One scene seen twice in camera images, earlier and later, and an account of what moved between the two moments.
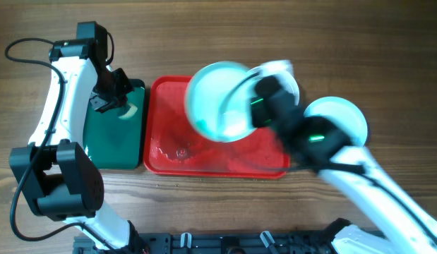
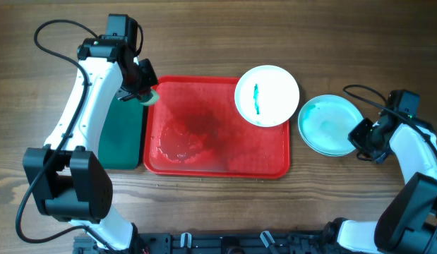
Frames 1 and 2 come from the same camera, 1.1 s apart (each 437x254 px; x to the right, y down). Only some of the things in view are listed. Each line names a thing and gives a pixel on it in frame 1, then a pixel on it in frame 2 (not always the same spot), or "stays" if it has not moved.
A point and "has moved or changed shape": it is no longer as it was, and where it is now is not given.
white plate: [218, 101] → [325, 123]
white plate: [343, 115] has moved or changed shape
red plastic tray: [173, 148] stays
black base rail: [219, 243] stays
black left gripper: [103, 104] → [126, 92]
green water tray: [113, 142] stays
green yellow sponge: [130, 113] → [153, 100]
